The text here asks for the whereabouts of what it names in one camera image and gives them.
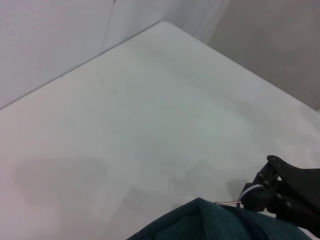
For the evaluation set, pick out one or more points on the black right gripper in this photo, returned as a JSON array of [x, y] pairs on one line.
[[302, 190]]

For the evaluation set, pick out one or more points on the teal insulated lunch bag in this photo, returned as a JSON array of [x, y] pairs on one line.
[[220, 222]]

